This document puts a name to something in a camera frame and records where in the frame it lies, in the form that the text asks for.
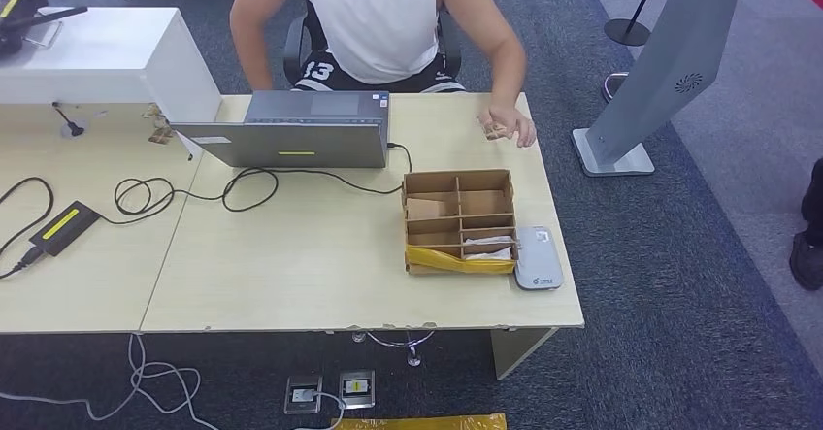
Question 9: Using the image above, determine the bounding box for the person's left hand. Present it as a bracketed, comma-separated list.
[477, 102, 538, 149]

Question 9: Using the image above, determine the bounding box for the white card reader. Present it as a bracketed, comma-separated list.
[513, 224, 565, 291]

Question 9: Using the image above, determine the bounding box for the person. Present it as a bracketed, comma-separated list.
[229, 0, 538, 149]
[789, 156, 823, 292]

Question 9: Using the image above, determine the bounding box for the brown cardboard organizer box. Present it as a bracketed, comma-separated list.
[402, 169, 519, 277]

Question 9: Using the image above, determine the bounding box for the chrome tube loop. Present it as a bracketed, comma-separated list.
[601, 71, 630, 104]

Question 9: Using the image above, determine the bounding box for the white crumpled paper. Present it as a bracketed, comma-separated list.
[461, 236, 515, 262]

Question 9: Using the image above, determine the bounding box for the black stanchion with round base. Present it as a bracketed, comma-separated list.
[603, 0, 667, 47]

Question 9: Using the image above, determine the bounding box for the small yellow plastic bag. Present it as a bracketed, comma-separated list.
[405, 245, 517, 276]

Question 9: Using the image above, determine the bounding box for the grey kiosk stand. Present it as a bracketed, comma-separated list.
[571, 0, 782, 179]

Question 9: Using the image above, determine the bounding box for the grey laptop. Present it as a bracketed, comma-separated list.
[170, 89, 391, 170]

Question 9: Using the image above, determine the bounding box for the pale wooden desk leg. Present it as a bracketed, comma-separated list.
[490, 327, 558, 380]

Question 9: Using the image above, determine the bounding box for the black office chair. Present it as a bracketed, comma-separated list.
[282, 2, 463, 90]

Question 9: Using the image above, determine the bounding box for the floor socket with yellow label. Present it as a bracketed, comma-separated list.
[338, 369, 377, 411]

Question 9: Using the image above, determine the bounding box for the large yellow plastic sheet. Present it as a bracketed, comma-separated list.
[331, 413, 508, 430]

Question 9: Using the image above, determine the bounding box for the floor socket with white plug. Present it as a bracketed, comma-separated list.
[283, 375, 323, 415]

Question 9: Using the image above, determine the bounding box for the small brown wooden model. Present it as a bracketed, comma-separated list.
[142, 104, 176, 146]

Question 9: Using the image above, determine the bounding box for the white cabinet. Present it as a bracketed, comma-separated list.
[0, 7, 223, 158]

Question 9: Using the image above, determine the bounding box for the black pin on round base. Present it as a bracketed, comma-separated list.
[52, 101, 86, 139]

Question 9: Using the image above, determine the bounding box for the black power adapter yellow label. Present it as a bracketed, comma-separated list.
[29, 200, 102, 258]

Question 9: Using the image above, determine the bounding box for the small clear plastic case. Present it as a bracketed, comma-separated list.
[25, 20, 66, 49]

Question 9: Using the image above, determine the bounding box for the black antenna router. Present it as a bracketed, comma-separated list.
[0, 0, 106, 55]

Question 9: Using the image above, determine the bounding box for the black laptop charger cable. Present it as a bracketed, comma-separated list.
[99, 143, 413, 226]

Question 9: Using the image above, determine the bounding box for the chrome wire hook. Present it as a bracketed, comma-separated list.
[351, 330, 437, 369]

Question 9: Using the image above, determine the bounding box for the short white plug cable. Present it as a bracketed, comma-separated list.
[292, 391, 348, 430]

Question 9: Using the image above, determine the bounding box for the long white floor cable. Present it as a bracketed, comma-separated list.
[0, 333, 220, 430]

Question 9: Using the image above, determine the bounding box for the black mains cable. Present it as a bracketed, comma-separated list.
[0, 177, 55, 281]

